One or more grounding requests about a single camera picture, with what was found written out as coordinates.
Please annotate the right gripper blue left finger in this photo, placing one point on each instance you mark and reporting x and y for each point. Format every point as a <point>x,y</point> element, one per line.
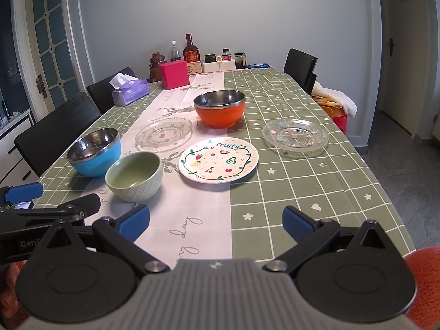
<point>117,236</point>

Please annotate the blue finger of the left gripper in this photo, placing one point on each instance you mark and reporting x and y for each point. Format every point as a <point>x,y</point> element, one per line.
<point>23,193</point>

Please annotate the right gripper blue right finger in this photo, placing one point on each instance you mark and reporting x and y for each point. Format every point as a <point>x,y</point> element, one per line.
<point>312,238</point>

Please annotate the green ceramic bowl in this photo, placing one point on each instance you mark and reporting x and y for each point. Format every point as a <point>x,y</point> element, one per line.
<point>135,178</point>

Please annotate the blue steel bowl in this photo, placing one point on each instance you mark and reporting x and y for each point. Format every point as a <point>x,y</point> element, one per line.
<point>93,154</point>

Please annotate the clear glass plate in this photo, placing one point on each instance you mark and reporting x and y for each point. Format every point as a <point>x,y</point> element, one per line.
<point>296,136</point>
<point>165,134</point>

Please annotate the white fruity ceramic plate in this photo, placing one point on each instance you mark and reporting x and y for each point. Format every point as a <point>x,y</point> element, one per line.
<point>218,160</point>

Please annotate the orange steel bowl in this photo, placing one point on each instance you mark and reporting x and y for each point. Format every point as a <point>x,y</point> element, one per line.
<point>220,109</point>

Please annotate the left hand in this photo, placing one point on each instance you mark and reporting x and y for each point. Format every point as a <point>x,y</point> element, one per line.
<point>11,312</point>

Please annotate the black chair near left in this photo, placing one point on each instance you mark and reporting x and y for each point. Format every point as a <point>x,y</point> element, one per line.
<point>41,144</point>

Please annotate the black chair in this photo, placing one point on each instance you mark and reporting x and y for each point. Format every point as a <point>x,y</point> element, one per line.
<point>300,67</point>
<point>41,144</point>
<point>101,94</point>

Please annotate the green white checked tablecloth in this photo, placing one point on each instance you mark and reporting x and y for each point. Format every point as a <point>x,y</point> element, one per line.
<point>244,219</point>

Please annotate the red stool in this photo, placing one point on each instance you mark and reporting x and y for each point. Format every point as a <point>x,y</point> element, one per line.
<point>338,116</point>

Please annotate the black chair far left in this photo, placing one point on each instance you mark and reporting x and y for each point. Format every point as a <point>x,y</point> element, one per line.
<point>101,94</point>

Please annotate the white cloth on stool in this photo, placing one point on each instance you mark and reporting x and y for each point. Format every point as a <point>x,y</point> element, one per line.
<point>335,96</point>

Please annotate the purple tissue box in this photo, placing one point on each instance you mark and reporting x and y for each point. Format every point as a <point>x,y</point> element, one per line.
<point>128,89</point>

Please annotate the white glass panel door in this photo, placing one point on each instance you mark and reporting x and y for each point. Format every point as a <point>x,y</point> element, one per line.
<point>46,53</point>

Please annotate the pink box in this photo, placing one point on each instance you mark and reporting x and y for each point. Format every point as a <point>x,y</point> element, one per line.
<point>174,74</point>

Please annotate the brown figurine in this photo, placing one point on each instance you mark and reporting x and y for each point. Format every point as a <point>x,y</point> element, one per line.
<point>154,63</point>

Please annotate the black chair right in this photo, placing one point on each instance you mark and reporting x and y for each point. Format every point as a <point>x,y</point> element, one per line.
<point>300,67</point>

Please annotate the clear water bottle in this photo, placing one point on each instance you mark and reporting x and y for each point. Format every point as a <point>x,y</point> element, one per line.
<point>174,53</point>

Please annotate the blue packet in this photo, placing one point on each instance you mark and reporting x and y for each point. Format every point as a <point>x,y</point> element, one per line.
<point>258,66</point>

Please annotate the brown liquor bottle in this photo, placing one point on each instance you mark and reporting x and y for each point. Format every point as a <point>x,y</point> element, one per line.
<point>191,52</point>

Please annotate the black lid jar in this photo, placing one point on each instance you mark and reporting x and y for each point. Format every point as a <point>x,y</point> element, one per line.
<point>210,58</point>

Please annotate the white box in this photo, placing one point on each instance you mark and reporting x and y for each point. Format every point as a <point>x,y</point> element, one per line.
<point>223,66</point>

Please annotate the dark glass jar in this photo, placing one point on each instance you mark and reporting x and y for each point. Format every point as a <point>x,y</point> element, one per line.
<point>240,60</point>

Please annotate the red label jar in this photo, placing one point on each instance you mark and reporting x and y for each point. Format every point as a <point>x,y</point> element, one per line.
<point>226,54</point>

